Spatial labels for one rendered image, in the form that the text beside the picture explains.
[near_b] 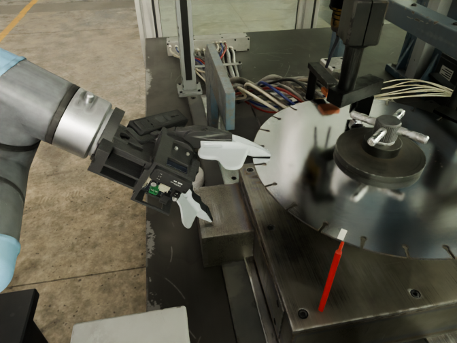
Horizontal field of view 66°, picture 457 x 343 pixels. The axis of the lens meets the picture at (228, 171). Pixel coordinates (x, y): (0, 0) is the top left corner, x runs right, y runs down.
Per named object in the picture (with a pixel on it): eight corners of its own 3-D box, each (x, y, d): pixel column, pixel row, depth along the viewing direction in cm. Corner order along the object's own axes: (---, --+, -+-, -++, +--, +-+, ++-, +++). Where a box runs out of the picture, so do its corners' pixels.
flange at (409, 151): (353, 186, 42) (358, 169, 40) (323, 135, 50) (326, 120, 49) (441, 180, 43) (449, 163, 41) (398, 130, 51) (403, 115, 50)
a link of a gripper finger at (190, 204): (192, 249, 52) (161, 207, 46) (195, 218, 56) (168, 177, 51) (211, 244, 51) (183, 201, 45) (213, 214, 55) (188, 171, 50)
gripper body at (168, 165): (172, 218, 45) (79, 180, 41) (180, 175, 52) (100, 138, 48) (201, 181, 41) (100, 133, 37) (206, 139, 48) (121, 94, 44)
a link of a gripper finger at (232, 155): (273, 179, 43) (197, 182, 43) (269, 150, 47) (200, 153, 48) (273, 158, 41) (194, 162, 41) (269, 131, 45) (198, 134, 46)
